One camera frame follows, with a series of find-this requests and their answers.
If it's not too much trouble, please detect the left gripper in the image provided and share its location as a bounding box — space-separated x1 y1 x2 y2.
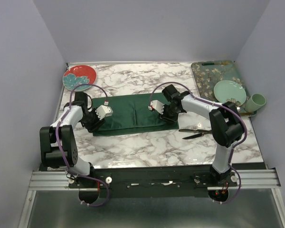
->
80 107 105 133

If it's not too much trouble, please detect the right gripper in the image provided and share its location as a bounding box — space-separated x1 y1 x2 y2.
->
157 104 181 126

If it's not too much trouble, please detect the dark green cloth napkin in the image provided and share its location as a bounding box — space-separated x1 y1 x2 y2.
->
92 94 179 136

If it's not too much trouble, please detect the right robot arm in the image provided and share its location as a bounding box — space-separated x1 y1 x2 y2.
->
151 85 247 186

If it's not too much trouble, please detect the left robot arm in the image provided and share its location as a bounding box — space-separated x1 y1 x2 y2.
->
39 92 113 188

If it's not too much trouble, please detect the red plate with blue flower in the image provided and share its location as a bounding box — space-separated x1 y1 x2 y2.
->
62 65 97 91

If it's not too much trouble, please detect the floral teal serving tray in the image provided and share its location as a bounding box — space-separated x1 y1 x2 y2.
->
191 60 257 117

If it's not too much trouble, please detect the light green plate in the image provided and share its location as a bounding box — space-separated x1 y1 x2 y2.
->
214 80 247 106

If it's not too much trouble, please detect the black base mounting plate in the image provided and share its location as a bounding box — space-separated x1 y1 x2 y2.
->
69 165 237 198

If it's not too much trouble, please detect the light green cup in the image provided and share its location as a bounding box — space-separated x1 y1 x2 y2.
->
244 94 266 113

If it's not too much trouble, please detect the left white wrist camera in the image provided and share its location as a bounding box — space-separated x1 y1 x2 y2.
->
95 105 113 120

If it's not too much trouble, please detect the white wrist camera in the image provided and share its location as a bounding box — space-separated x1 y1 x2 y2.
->
148 100 165 114
95 105 113 120

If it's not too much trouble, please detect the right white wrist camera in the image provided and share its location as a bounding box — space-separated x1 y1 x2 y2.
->
148 100 165 114

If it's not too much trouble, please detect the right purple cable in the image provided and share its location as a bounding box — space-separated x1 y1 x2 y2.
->
149 81 247 205

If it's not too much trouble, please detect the purple cable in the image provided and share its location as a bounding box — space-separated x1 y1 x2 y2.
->
149 81 247 205
55 84 110 208

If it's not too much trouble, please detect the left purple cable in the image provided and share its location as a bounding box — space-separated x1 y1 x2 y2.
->
55 84 110 208

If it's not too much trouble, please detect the aluminium frame rail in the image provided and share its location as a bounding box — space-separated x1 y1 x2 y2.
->
28 169 281 190

